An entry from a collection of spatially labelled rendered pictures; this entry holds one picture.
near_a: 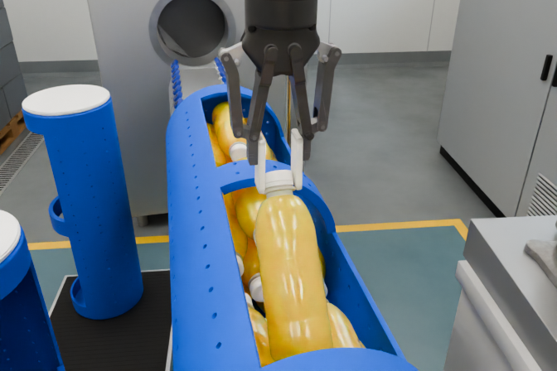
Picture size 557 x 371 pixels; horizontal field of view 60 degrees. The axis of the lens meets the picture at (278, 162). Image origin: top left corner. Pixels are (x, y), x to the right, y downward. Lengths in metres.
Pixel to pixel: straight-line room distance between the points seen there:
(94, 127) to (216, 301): 1.21
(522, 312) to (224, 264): 0.49
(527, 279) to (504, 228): 0.13
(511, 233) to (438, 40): 5.07
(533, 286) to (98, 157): 1.36
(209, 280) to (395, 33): 5.28
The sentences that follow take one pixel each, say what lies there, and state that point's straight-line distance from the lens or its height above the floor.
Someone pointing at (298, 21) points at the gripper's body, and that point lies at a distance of 0.49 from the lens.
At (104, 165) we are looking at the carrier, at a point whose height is 0.82.
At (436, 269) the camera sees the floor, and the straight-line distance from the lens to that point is 2.61.
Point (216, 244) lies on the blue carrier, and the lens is 0.65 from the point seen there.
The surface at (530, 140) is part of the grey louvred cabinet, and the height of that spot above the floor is 0.58.
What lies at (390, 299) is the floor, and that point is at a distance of 2.39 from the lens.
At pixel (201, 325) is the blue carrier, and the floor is 1.19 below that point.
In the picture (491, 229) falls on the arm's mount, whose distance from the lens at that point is 0.98.
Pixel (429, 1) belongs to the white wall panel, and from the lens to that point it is 5.82.
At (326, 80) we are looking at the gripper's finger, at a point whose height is 1.44.
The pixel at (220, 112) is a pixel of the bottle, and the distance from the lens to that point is 1.11.
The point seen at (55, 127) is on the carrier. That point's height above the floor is 0.99.
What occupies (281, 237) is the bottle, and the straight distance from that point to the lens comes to 0.56.
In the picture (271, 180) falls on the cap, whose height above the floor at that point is 1.32.
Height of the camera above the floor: 1.61
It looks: 28 degrees down
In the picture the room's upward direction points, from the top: straight up
